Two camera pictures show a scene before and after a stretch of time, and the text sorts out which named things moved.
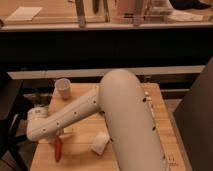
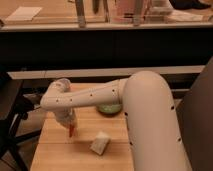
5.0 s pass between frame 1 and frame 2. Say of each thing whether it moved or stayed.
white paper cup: stayed
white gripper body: moved
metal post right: stayed
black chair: stayed
